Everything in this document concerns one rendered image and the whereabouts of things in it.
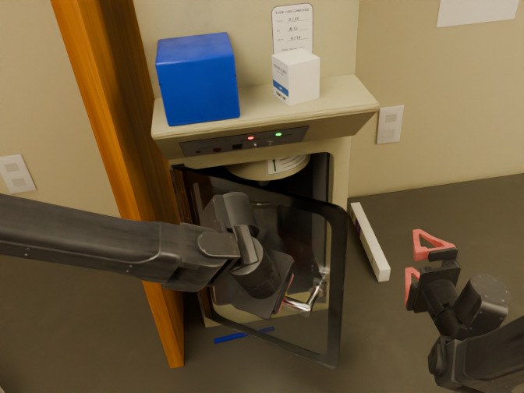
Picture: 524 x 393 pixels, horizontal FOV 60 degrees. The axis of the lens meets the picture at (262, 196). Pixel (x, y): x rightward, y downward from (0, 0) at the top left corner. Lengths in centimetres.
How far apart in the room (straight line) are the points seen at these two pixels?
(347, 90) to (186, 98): 24
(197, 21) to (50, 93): 63
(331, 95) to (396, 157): 77
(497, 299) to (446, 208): 75
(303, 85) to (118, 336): 73
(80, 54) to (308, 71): 30
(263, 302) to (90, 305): 63
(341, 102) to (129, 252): 35
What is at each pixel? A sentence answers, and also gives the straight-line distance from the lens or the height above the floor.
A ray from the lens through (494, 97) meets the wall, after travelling 149.
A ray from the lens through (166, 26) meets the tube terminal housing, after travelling 70.
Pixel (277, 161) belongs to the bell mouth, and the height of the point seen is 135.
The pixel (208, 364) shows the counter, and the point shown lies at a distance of 103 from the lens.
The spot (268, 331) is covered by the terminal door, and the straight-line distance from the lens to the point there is 95.
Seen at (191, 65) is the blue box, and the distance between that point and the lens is 60.
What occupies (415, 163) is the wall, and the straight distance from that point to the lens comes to 147.
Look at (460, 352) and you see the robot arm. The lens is 67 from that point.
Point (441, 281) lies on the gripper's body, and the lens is 80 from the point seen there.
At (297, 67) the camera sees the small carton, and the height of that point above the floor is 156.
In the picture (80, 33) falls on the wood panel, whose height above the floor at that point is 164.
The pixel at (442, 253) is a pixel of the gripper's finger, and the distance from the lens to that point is 78.
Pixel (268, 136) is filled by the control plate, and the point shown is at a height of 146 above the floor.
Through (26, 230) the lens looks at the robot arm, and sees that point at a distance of 52.
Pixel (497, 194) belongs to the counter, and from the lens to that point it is 153.
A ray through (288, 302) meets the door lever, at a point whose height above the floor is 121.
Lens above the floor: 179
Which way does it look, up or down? 37 degrees down
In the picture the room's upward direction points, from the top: 5 degrees counter-clockwise
